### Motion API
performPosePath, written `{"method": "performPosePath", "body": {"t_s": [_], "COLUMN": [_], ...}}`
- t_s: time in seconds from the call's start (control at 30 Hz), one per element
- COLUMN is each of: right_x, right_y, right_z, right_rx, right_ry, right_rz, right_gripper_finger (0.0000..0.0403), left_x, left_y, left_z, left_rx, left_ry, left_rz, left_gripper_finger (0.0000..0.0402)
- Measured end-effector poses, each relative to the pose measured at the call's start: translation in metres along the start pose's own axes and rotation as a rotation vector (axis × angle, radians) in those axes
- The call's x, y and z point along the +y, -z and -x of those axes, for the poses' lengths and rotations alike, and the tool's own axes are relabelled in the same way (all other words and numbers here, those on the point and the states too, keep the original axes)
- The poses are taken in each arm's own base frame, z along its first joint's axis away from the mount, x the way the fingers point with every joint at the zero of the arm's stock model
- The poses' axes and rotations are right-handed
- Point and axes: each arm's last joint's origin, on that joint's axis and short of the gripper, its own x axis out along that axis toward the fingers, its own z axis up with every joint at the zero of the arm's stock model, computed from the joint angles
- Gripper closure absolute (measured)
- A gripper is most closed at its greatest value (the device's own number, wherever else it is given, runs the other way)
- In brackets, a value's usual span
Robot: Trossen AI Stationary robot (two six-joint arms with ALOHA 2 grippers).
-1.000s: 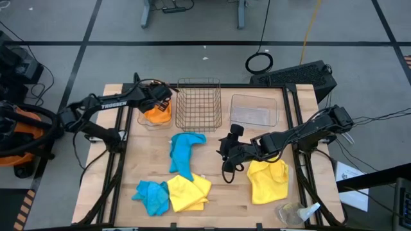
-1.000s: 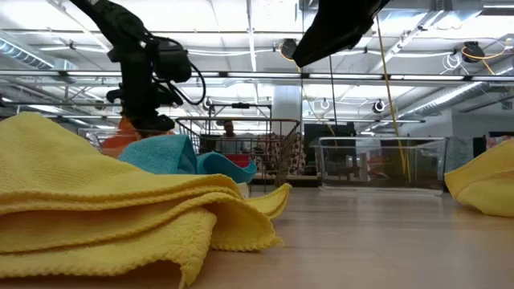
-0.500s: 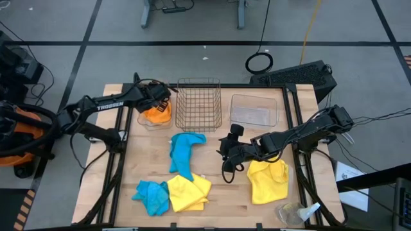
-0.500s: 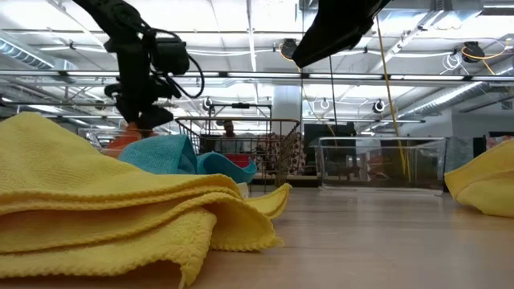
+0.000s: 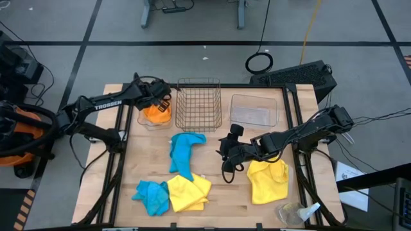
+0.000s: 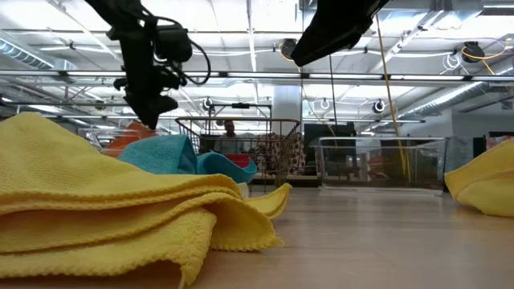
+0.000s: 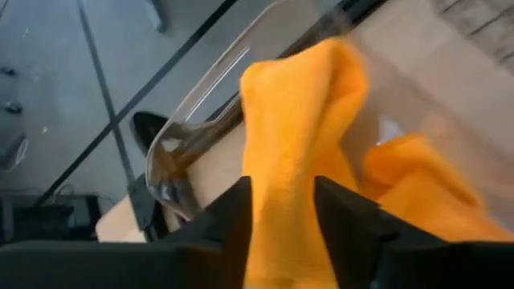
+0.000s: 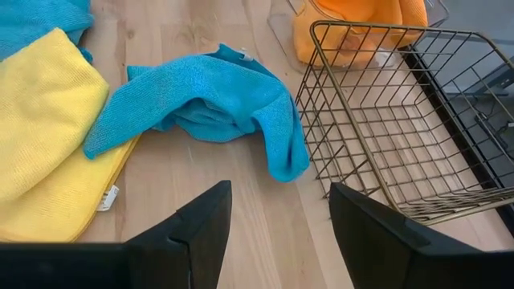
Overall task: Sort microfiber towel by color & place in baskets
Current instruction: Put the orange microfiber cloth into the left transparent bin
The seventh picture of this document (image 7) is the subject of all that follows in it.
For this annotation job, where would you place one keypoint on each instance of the grey desk leg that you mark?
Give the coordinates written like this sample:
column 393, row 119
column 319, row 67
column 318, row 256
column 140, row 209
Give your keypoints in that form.
column 156, row 16

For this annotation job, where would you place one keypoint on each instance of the orange microfiber towel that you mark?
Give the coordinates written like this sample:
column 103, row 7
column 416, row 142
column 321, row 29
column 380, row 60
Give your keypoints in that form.
column 297, row 120
column 421, row 192

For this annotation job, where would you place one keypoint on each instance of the black equipment box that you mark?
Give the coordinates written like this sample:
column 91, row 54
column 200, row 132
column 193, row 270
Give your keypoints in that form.
column 48, row 221

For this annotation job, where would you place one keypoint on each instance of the clear plastic bin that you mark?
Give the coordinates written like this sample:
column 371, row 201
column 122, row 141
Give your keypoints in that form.
column 217, row 80

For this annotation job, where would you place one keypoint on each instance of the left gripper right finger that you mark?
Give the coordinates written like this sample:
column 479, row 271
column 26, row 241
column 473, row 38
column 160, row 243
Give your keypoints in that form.
column 361, row 241

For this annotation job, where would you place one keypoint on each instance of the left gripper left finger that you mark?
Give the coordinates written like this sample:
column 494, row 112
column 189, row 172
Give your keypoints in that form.
column 225, row 241

